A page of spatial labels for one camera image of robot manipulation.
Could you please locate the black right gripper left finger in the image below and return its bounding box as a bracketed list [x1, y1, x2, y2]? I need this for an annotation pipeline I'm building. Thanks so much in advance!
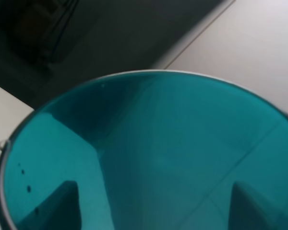
[16, 181, 82, 230]

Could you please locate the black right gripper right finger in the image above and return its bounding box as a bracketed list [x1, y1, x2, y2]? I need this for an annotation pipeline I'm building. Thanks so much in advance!
[228, 182, 288, 230]

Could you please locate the teal translucent plastic cup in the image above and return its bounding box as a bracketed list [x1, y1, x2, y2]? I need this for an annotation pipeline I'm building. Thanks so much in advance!
[0, 70, 288, 230]

